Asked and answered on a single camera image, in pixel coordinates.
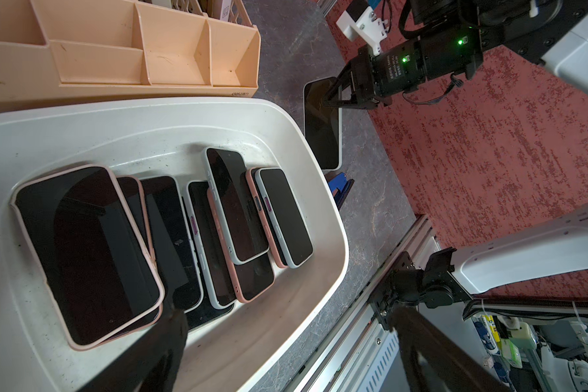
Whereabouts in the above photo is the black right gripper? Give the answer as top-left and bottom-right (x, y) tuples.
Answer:
(347, 26), (483, 110)

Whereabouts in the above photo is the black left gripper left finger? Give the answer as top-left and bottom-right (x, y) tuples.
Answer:
(80, 310), (188, 391)

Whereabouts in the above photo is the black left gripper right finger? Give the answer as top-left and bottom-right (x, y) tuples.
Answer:
(390, 306), (509, 392)

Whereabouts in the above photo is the white case phone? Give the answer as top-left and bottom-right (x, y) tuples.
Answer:
(204, 147), (270, 266)
(303, 77), (342, 172)
(251, 168), (314, 269)

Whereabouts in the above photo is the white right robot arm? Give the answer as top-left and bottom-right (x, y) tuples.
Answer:
(370, 47), (588, 248)

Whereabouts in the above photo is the pink case phone far left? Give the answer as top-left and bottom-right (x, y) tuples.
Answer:
(11, 164), (165, 351)

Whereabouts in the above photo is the white plastic storage tray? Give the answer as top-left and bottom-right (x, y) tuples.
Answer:
(0, 97), (349, 391)

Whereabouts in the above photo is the beige plastic file organizer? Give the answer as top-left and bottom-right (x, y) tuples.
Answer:
(0, 1), (261, 113)

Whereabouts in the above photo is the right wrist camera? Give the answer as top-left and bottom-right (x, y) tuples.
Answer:
(336, 0), (390, 57)

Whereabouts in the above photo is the aluminium front rail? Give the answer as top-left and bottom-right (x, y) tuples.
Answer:
(283, 212), (588, 392)

